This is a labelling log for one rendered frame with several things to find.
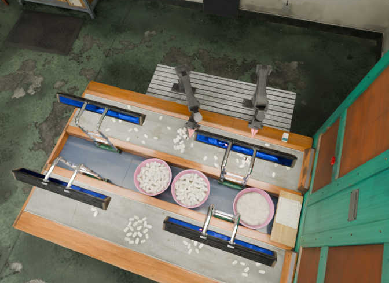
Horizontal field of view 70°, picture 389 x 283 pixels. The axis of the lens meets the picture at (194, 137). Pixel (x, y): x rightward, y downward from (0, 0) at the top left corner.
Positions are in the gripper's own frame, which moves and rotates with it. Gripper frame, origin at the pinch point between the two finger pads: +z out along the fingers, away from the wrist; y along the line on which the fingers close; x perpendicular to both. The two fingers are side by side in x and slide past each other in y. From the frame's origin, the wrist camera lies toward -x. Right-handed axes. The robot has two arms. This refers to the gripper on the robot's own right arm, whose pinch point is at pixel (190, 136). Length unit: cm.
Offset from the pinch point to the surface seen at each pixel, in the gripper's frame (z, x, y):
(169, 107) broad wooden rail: -13.8, 10.8, -22.8
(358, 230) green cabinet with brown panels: -16, -92, 87
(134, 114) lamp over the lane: -15.2, -33.2, -32.0
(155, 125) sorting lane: 0.2, 2.2, -29.1
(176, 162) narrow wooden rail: 16.7, -15.0, -3.1
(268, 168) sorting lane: 6, -3, 60
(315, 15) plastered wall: -119, 175, 77
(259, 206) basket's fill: 27, -21, 60
